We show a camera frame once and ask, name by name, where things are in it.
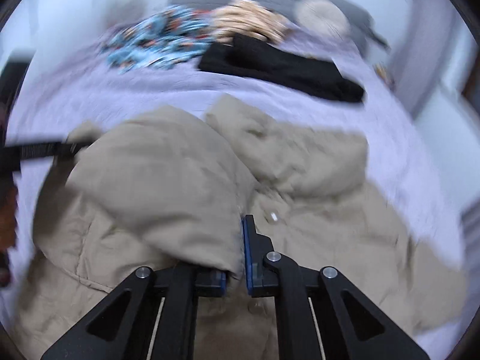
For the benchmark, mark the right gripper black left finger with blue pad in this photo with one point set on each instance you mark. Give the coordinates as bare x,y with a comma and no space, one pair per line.
149,315

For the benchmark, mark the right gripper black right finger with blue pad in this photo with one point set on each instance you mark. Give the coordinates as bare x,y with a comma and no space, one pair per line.
320,314

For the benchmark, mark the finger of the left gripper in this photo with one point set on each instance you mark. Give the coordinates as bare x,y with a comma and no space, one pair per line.
57,149

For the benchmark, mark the beige puffer jacket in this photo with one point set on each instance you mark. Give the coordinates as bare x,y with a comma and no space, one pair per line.
167,186

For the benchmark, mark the round white patterned cushion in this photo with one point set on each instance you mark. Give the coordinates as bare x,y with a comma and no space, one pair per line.
115,12

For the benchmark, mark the blue cartoon print garment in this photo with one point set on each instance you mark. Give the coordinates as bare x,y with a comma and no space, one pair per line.
175,35

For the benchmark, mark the black garment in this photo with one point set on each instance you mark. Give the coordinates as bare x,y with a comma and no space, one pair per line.
251,58

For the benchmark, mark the tan striped garment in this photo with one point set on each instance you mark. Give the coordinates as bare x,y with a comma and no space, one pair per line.
249,18

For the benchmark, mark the round cream cushion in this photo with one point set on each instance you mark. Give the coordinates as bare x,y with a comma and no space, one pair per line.
323,18

